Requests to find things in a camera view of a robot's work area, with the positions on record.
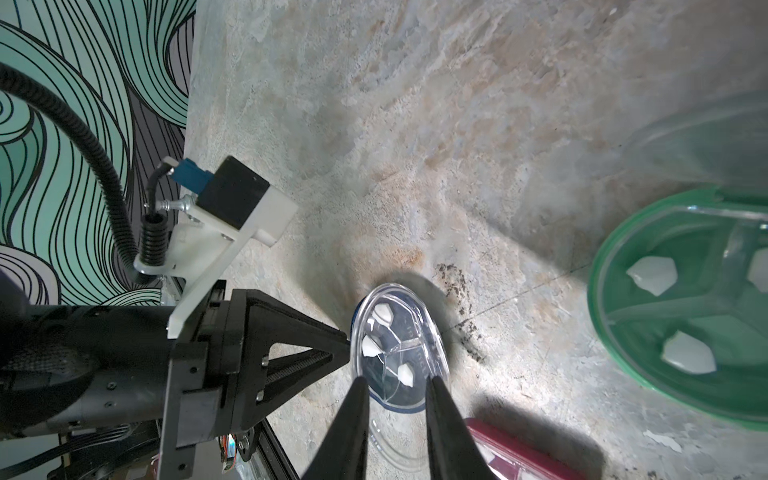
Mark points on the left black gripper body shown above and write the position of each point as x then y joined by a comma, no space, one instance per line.
215,366

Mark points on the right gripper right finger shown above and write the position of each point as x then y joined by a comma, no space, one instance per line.
452,452

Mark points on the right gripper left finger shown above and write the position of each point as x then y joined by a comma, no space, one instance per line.
343,452

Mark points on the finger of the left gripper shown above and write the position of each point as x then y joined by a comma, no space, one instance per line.
284,352

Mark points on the dark pink square pillbox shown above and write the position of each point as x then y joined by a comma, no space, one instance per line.
509,458

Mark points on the round dark blue pillbox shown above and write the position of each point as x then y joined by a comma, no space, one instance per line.
397,347

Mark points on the round green pillbox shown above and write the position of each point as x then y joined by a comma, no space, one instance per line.
678,292

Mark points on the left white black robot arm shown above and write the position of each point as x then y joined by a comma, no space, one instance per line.
127,382

